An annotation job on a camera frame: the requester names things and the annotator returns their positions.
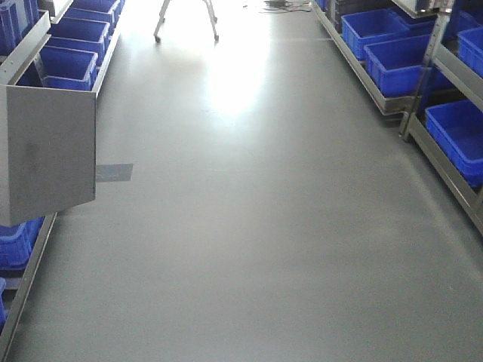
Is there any right steel shelf rack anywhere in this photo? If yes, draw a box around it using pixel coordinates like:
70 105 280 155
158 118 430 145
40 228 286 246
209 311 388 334
312 1 482 229

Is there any metal step ladder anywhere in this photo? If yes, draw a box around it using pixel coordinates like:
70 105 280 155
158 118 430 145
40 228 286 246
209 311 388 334
152 0 220 43

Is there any left steel shelf rack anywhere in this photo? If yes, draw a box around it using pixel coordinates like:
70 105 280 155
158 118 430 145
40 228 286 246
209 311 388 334
1 1 124 346

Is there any gray square hollow base block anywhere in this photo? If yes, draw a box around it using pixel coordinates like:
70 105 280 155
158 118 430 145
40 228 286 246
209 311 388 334
1 85 97 226

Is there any steel shelf rack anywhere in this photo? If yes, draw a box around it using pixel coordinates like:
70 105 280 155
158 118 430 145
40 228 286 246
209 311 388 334
1 1 124 346
312 1 482 229

